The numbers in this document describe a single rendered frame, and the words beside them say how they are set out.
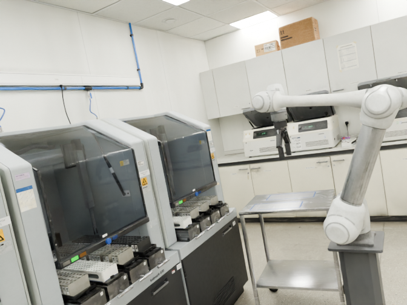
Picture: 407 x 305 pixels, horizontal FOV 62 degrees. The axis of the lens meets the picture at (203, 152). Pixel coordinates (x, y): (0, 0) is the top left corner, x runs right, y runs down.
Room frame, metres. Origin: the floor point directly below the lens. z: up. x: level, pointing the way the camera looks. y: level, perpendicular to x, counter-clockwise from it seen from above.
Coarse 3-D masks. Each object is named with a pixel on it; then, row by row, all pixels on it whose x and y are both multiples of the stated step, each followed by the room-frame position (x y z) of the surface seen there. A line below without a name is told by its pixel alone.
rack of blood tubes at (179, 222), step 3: (189, 216) 2.24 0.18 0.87; (174, 219) 2.23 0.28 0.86; (177, 219) 2.22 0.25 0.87; (180, 219) 2.20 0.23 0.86; (183, 219) 2.19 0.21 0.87; (186, 219) 2.18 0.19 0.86; (189, 219) 2.21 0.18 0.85; (174, 222) 2.18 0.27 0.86; (177, 222) 2.17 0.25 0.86; (180, 222) 2.16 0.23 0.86; (183, 222) 2.15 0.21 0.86; (186, 222) 2.17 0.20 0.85; (189, 222) 2.20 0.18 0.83; (174, 225) 2.28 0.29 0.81; (177, 225) 2.27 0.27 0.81; (180, 225) 2.16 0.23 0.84; (183, 225) 2.15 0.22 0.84; (186, 225) 2.17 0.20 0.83
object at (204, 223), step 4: (204, 216) 2.34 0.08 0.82; (196, 220) 2.27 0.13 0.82; (200, 220) 2.27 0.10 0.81; (204, 220) 2.29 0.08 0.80; (208, 220) 2.34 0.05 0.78; (200, 224) 2.25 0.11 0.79; (204, 224) 2.29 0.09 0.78; (208, 224) 2.33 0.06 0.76; (200, 228) 2.25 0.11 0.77; (204, 228) 2.28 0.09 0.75; (208, 228) 2.25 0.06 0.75
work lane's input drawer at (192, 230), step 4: (192, 224) 2.21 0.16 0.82; (196, 224) 2.22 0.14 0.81; (176, 228) 2.18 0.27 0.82; (180, 228) 2.16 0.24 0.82; (184, 228) 2.14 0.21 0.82; (188, 228) 2.13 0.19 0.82; (192, 228) 2.16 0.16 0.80; (196, 228) 2.20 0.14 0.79; (176, 232) 2.16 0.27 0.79; (180, 232) 2.14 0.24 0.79; (184, 232) 2.13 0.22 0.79; (188, 232) 2.11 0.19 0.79; (192, 232) 2.15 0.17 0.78; (196, 232) 2.19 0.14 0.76; (176, 236) 2.17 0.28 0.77; (180, 236) 2.15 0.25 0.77; (184, 236) 2.13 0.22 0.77; (188, 236) 2.12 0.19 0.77; (192, 236) 2.14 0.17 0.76; (196, 236) 2.16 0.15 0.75; (200, 236) 2.15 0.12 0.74
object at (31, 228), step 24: (96, 120) 2.16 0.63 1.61; (0, 168) 1.34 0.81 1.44; (24, 168) 1.38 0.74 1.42; (144, 168) 2.00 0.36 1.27; (144, 192) 1.96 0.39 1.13; (24, 216) 1.34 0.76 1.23; (24, 240) 1.33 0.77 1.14; (48, 240) 1.41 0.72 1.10; (24, 264) 1.33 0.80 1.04; (48, 264) 1.39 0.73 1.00; (168, 264) 1.90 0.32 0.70; (48, 288) 1.37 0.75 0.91; (144, 288) 1.70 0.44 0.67; (168, 288) 1.86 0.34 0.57
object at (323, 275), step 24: (288, 192) 2.55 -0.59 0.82; (312, 192) 2.42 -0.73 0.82; (240, 216) 2.26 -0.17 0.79; (264, 240) 2.64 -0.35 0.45; (288, 264) 2.49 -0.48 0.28; (312, 264) 2.42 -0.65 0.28; (336, 264) 2.01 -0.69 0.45; (288, 288) 2.17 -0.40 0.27; (312, 288) 2.10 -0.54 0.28; (336, 288) 2.05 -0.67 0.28
